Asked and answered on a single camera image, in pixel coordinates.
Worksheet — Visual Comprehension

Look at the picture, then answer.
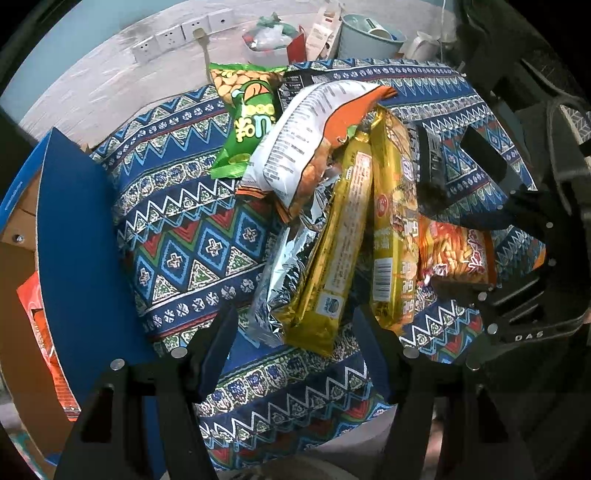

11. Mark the patterned blue blanket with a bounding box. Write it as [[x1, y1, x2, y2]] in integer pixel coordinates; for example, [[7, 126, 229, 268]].
[[90, 58, 550, 472]]

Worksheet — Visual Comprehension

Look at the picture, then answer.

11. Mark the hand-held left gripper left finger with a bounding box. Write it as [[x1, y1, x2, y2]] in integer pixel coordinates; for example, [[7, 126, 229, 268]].
[[54, 305, 240, 480]]

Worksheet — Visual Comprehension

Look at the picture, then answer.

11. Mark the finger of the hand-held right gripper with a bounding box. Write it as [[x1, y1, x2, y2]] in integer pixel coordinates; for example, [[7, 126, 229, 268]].
[[429, 272, 555, 352], [459, 127, 552, 241]]

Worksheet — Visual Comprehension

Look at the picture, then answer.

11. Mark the beige plug cable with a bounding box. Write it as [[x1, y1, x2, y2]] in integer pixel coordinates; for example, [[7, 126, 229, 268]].
[[195, 28, 214, 86]]

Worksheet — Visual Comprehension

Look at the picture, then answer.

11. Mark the black snack packet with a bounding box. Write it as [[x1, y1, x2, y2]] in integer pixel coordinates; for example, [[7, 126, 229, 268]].
[[413, 122, 451, 215], [281, 65, 352, 100]]

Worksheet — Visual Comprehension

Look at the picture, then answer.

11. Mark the clear plastic bag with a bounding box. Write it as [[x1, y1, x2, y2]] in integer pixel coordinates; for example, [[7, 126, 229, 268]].
[[242, 14, 305, 65]]

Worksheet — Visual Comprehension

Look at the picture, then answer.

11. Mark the green snack packet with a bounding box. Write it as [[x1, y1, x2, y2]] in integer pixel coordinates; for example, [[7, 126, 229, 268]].
[[208, 62, 287, 181]]

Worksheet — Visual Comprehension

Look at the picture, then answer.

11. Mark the silver snack packet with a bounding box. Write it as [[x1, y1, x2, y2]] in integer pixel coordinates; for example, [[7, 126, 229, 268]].
[[245, 175, 342, 349]]

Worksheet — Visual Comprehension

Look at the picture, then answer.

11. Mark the red-orange snack packet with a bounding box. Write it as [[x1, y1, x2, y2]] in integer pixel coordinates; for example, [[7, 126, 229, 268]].
[[416, 217, 499, 289]]

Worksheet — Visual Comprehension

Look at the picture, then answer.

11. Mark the white and orange snack packet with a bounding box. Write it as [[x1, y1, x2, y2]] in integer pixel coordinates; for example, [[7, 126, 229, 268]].
[[235, 80, 398, 224]]

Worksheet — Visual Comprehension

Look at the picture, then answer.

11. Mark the light blue bucket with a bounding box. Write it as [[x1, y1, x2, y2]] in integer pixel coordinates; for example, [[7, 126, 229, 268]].
[[337, 13, 408, 62]]

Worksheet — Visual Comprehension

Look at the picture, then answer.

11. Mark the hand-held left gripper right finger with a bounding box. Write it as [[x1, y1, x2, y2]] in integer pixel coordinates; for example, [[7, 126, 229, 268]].
[[353, 307, 539, 480]]

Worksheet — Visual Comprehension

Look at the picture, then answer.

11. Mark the gold snack packet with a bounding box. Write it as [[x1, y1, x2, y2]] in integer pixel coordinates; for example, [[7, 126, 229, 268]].
[[369, 104, 422, 337], [272, 131, 375, 356]]

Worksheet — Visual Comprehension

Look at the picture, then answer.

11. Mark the blue cardboard box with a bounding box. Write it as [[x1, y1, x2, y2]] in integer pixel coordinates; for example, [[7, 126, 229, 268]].
[[0, 127, 204, 480]]

